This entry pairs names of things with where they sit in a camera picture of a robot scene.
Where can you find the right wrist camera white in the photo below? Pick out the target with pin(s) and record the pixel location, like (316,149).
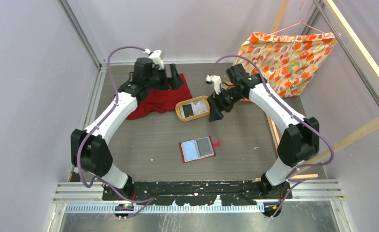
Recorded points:
(215,82)

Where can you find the red cloth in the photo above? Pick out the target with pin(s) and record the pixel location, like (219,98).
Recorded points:
(161,101)

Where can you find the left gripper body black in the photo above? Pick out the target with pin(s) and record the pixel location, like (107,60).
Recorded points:
(158,80)

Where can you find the floral fabric bag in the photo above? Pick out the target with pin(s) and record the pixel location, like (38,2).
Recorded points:
(287,62)

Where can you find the wooden frame rack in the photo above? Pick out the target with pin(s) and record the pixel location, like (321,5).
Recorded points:
(338,98)

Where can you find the pink clothes hanger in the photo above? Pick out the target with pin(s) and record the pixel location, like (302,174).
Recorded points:
(308,20)

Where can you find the aluminium frame rail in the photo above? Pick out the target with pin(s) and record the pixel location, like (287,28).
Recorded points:
(105,188)

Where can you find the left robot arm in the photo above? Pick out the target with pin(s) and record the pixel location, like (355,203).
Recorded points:
(89,147)

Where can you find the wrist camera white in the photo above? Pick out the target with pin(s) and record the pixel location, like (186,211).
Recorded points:
(215,82)
(157,57)

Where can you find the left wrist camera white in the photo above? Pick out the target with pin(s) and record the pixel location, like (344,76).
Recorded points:
(157,57)

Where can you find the red card holder wallet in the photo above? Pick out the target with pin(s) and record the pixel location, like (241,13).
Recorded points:
(198,149)

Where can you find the yellow oval tray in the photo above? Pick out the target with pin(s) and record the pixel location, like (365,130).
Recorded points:
(188,102)

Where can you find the white VIP card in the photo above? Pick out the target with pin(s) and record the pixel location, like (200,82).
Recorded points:
(199,107)

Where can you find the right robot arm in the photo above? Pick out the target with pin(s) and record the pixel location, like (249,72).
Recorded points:
(300,135)

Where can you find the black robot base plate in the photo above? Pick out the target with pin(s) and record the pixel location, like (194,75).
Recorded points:
(198,193)

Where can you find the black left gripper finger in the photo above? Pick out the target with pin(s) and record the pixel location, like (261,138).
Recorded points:
(176,80)
(163,80)

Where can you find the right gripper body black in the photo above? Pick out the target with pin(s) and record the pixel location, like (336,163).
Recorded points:
(229,97)

